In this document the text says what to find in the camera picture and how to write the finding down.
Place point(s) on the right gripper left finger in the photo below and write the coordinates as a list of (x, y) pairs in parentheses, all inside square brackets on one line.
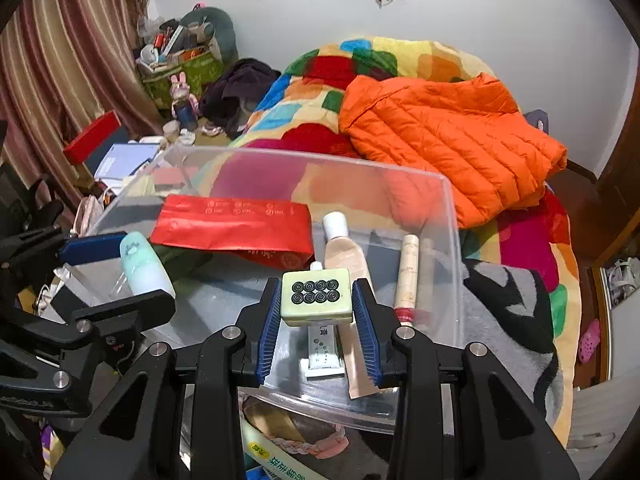
[(175, 414)]

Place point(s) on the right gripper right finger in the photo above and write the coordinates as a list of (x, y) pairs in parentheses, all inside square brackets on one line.
[(454, 405)]

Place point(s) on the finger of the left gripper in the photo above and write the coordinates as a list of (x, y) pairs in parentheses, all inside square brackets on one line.
[(83, 250), (123, 318)]

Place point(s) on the mint green bottle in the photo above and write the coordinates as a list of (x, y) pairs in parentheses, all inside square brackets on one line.
[(142, 266)]

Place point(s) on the slim beige red tube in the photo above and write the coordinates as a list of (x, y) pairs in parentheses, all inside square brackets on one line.
[(407, 282)]

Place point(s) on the red foil pouch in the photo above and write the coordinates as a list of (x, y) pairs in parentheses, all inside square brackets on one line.
[(273, 233)]

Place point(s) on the cream mahjong tile block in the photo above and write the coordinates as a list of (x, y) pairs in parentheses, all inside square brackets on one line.
[(316, 297)]

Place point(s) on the beige cream tube grey cap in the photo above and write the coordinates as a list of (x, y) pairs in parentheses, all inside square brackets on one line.
[(343, 253)]

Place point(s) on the dark green spray bottle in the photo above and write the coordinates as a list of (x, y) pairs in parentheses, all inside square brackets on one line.
[(179, 262)]

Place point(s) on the green white long tube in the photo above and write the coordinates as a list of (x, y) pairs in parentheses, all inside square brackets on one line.
[(266, 453)]

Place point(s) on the white squeeze tube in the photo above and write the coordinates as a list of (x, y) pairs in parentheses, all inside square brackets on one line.
[(323, 357)]

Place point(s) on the blue white booklet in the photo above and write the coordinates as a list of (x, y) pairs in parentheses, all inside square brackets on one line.
[(125, 159)]

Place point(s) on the red flat box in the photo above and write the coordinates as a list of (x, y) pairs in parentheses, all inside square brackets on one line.
[(102, 128)]

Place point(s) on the clear plastic storage box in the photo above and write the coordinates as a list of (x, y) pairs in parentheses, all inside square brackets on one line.
[(382, 204)]

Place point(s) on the grey black blanket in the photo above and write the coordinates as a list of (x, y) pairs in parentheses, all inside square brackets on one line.
[(512, 317)]

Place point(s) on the pink croc shoe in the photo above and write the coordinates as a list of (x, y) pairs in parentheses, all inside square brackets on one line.
[(589, 341)]

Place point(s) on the pink bunny figure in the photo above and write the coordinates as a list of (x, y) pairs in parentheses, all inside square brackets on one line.
[(185, 107)]

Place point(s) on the striped brown curtain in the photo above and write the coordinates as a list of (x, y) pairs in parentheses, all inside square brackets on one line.
[(65, 63)]

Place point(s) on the dark purple clothes pile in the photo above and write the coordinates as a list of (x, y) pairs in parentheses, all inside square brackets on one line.
[(228, 102)]

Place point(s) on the colourful patchwork quilt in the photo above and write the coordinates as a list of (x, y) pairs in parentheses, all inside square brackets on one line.
[(300, 113)]

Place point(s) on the green bag of clutter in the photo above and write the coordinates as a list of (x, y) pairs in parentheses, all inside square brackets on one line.
[(200, 46)]

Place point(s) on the orange puffer jacket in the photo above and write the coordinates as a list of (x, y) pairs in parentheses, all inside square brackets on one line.
[(471, 132)]

